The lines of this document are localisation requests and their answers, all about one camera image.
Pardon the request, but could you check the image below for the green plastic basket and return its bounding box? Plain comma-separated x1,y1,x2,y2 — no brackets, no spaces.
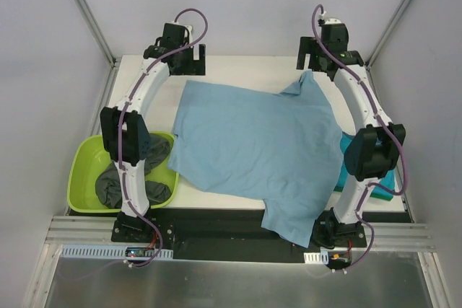
67,135,179,215

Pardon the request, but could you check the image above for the left aluminium frame post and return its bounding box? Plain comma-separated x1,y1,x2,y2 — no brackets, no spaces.
74,0,117,68

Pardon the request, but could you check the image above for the folded teal t-shirt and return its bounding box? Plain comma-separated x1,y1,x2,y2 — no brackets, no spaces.
334,133,395,192

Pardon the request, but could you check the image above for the aluminium frame post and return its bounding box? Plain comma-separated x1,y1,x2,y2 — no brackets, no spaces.
74,0,117,68
365,0,414,69

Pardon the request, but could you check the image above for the light blue t-shirt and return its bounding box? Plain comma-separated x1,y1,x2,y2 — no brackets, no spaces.
168,71,343,247

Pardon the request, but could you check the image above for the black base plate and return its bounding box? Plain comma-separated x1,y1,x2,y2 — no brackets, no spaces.
111,208,366,263

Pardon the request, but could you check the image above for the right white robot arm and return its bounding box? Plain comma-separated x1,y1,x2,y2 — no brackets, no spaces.
297,19,406,247

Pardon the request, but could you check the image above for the right aluminium frame post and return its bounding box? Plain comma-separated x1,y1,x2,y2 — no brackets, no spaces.
365,0,414,69

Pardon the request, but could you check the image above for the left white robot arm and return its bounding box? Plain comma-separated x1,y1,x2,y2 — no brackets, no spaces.
100,22,205,242

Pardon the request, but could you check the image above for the white cable duct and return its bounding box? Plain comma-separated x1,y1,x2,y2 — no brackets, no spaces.
303,251,329,265
61,245,173,261

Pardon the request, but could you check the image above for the left white cable duct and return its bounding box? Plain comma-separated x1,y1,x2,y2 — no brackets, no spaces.
61,245,173,261

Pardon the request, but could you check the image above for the right white cable duct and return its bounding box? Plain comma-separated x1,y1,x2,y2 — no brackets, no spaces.
303,251,329,265

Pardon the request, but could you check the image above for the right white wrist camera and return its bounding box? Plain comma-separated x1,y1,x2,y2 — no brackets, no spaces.
318,12,343,27

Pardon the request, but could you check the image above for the dark grey t-shirt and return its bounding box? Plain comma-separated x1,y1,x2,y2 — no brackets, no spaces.
95,133,177,209

